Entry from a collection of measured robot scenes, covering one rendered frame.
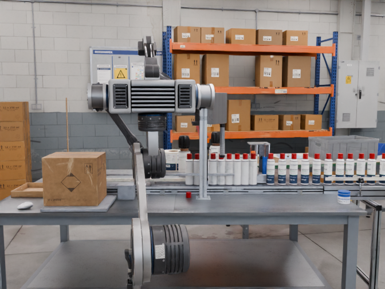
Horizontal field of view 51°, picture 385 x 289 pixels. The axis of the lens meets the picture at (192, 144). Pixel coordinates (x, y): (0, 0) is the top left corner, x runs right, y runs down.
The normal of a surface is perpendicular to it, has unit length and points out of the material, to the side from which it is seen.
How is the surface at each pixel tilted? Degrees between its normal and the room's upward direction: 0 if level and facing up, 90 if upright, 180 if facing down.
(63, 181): 90
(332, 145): 90
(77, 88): 90
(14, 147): 89
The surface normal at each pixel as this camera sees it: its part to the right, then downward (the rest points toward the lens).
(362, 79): 0.18, 0.11
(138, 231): 0.11, -0.75
